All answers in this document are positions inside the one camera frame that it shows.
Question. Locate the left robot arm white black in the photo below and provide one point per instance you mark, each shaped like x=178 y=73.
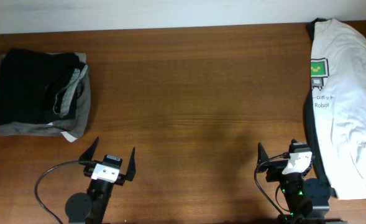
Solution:
x=90 y=207

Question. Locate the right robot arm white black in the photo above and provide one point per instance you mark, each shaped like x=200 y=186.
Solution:
x=307 y=199

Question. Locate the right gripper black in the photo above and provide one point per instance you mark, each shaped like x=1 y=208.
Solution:
x=276 y=170

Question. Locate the black t-shirt with white letters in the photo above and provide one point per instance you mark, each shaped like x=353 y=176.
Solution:
x=310 y=130

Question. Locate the white robot print t-shirt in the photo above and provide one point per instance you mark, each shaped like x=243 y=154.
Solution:
x=341 y=109

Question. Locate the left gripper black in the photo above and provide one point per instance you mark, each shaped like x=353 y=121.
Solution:
x=130 y=170

